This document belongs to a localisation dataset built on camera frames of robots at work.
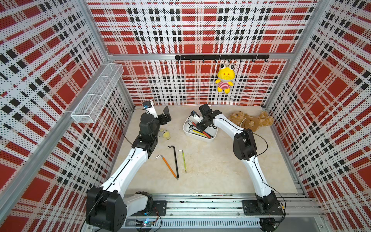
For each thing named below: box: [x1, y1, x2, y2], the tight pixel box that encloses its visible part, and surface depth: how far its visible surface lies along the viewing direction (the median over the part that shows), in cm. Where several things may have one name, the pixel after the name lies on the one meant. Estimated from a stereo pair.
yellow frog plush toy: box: [214, 63, 236, 94], surface depth 95 cm
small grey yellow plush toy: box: [158, 129, 171, 140], surface depth 103 cm
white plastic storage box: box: [182, 117, 219, 143], surface depth 103 cm
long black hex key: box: [167, 145, 180, 179], surface depth 92 cm
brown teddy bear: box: [228, 110, 274, 132], surface depth 103 cm
